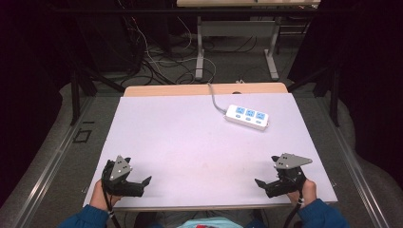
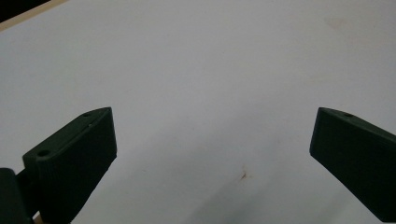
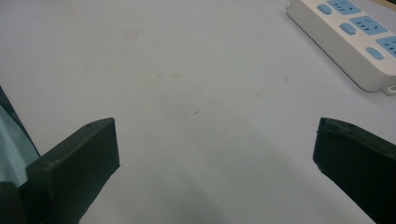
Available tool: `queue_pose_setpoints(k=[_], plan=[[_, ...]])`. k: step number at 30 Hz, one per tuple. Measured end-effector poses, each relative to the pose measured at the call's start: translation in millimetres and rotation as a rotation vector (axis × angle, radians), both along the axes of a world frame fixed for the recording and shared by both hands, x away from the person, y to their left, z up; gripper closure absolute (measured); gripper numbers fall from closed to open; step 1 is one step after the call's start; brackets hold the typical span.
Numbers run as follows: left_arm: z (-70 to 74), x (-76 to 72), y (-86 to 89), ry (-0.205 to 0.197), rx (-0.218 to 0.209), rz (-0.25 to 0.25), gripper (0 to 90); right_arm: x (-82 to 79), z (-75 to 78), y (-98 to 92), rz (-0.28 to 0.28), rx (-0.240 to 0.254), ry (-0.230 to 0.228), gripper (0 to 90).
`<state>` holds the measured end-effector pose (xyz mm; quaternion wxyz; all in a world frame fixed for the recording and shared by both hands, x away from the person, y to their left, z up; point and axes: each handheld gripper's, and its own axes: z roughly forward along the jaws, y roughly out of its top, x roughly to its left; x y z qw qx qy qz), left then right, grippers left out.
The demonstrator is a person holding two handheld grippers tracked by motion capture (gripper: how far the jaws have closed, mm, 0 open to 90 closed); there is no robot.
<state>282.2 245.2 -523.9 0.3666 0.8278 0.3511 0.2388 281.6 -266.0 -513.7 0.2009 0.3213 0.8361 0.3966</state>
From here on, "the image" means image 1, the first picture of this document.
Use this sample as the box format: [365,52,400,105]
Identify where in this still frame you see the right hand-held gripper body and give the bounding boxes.
[271,153,314,195]

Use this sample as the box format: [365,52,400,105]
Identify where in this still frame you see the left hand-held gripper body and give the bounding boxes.
[101,154,144,198]

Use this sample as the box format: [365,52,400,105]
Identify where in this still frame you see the person's right hand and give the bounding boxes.
[286,179,318,207]

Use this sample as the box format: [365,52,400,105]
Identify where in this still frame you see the person's left hand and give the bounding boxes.
[89,179,124,212]

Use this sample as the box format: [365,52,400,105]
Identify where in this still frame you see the white table cover board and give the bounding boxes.
[83,92,338,209]

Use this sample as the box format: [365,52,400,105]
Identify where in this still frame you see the white power strip blue sockets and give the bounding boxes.
[223,104,271,132]

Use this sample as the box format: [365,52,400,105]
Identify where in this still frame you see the person's torso teal clothing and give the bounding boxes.
[134,210,265,228]

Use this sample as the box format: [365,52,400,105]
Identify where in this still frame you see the black metal stand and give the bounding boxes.
[286,63,342,128]
[69,61,126,126]

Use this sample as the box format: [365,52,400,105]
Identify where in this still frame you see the desk with white metal legs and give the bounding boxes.
[176,0,321,82]

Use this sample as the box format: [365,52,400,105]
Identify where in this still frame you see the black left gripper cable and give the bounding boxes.
[101,179,122,228]

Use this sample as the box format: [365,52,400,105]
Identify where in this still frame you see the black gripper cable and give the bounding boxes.
[282,199,306,228]
[101,179,122,228]

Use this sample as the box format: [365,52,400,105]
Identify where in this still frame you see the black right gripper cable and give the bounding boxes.
[282,199,306,228]

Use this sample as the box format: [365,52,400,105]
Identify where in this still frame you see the metal floor rail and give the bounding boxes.
[319,98,392,228]
[11,94,96,228]

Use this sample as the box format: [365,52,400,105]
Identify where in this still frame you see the grey power strip cable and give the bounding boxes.
[206,82,229,115]

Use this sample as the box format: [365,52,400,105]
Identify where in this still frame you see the tangle of floor cables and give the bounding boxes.
[117,12,259,86]

